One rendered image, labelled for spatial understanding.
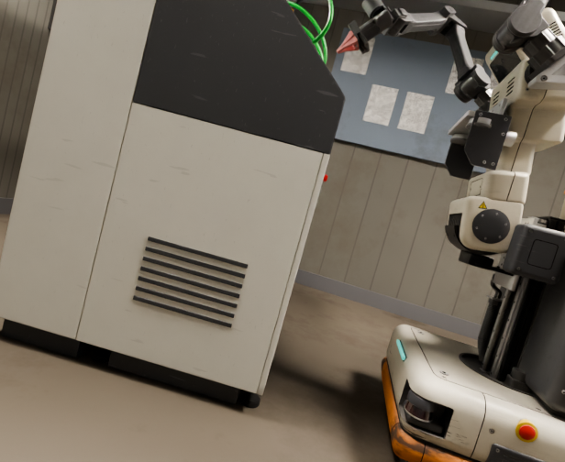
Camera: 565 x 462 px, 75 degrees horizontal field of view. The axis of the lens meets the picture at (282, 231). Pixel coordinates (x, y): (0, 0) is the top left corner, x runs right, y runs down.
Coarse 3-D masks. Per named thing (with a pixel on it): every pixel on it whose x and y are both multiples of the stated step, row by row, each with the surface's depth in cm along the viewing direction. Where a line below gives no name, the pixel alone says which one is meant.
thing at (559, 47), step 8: (544, 32) 95; (552, 32) 95; (536, 40) 96; (544, 40) 95; (552, 40) 94; (560, 40) 94; (528, 48) 98; (536, 48) 96; (544, 48) 95; (552, 48) 94; (560, 48) 94; (528, 56) 100; (536, 56) 97; (544, 56) 95; (552, 56) 92; (560, 56) 92; (536, 64) 98; (544, 64) 95; (536, 72) 100
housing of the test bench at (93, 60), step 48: (96, 0) 104; (144, 0) 103; (48, 48) 105; (96, 48) 105; (144, 48) 104; (48, 96) 106; (96, 96) 105; (48, 144) 107; (96, 144) 106; (48, 192) 108; (96, 192) 107; (48, 240) 109; (96, 240) 108; (0, 288) 111; (48, 288) 110; (48, 336) 114
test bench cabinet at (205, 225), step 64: (128, 128) 105; (192, 128) 104; (128, 192) 106; (192, 192) 105; (256, 192) 104; (128, 256) 108; (192, 256) 106; (256, 256) 105; (128, 320) 109; (192, 320) 108; (256, 320) 107; (192, 384) 112; (256, 384) 108
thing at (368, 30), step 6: (372, 18) 128; (366, 24) 128; (372, 24) 127; (360, 30) 128; (366, 30) 128; (372, 30) 128; (378, 30) 128; (360, 36) 129; (366, 36) 129; (372, 36) 130; (366, 42) 128
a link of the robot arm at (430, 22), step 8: (448, 8) 151; (408, 16) 134; (416, 16) 139; (424, 16) 143; (432, 16) 147; (440, 16) 150; (448, 16) 152; (400, 24) 131; (408, 24) 134; (416, 24) 138; (424, 24) 142; (432, 24) 147; (440, 24) 151; (392, 32) 134; (400, 32) 137; (432, 32) 157
